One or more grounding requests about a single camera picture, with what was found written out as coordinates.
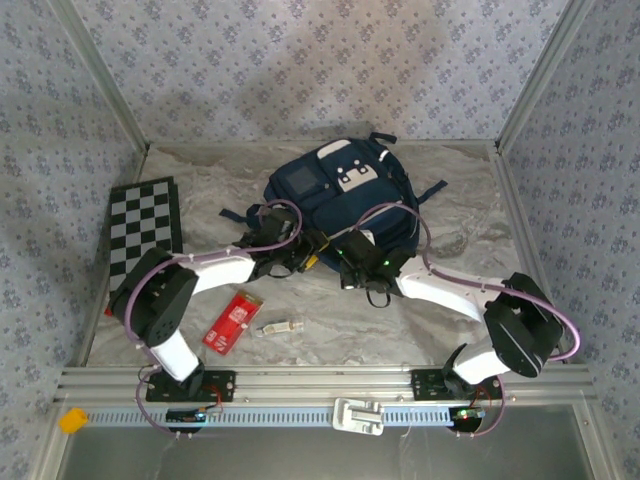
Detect navy blue backpack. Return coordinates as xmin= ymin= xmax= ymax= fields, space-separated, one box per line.
xmin=218 ymin=132 xmax=449 ymax=274

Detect clear plastic small case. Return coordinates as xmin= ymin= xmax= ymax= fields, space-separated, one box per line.
xmin=254 ymin=317 xmax=305 ymax=340

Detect red packet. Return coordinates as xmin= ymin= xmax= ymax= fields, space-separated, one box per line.
xmin=201 ymin=288 xmax=265 ymax=357

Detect black grey chessboard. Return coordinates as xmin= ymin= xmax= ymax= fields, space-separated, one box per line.
xmin=107 ymin=176 xmax=185 ymax=294

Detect small yellow block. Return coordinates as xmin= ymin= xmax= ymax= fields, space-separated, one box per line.
xmin=58 ymin=407 xmax=89 ymax=434

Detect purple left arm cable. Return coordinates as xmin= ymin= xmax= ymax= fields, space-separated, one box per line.
xmin=122 ymin=199 xmax=305 ymax=440

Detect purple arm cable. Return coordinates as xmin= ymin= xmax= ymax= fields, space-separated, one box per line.
xmin=357 ymin=202 xmax=582 ymax=440
xmin=122 ymin=199 xmax=305 ymax=440

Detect aluminium mounting rail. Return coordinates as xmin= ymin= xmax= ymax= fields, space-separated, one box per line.
xmin=53 ymin=364 xmax=599 ymax=404

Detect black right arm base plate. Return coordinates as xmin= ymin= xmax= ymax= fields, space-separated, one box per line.
xmin=410 ymin=368 xmax=503 ymax=401

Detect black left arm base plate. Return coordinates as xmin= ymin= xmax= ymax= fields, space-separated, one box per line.
xmin=145 ymin=369 xmax=236 ymax=403

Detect white plastic bracket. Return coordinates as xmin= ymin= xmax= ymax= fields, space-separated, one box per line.
xmin=332 ymin=397 xmax=386 ymax=436

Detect grey slotted cable duct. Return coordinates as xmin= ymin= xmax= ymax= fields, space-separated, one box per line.
xmin=84 ymin=405 xmax=459 ymax=429

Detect aluminium table side rail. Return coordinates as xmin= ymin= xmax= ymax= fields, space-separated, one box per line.
xmin=492 ymin=142 xmax=571 ymax=366

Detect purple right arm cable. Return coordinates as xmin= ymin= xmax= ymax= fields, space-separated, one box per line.
xmin=357 ymin=202 xmax=582 ymax=440

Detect aluminium frame post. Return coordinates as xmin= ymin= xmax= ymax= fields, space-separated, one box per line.
xmin=494 ymin=0 xmax=599 ymax=154
xmin=49 ymin=0 xmax=152 ymax=154

